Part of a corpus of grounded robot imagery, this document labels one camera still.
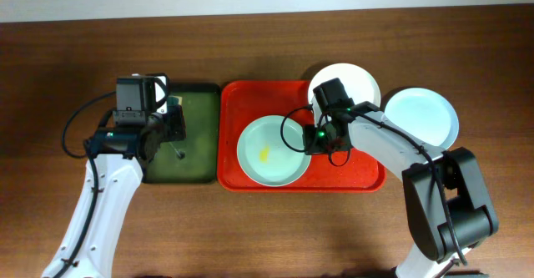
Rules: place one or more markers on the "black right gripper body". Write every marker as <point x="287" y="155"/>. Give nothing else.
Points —
<point x="316" y="141"/>

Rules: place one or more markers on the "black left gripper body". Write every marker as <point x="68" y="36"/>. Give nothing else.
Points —
<point x="176" y="123"/>

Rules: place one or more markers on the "light green plate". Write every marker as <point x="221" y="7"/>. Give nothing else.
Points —
<point x="269" y="151"/>

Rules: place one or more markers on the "light blue plate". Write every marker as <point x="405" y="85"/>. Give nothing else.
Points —
<point x="425" y="114"/>

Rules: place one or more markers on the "yellow green scrub sponge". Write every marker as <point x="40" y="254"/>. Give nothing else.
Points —
<point x="174" y="100"/>

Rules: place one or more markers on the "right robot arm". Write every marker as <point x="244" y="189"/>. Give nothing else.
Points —
<point x="449" y="209"/>

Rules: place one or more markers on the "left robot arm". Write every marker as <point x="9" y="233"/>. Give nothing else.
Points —
<point x="117" y="159"/>

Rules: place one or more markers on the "dark green water tray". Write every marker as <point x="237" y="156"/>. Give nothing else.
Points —
<point x="194" y="159"/>

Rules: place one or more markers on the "red plastic tray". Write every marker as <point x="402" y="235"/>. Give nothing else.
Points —
<point x="245" y="101"/>

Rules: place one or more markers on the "cream white plate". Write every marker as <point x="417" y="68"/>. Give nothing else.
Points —
<point x="358" y="83"/>

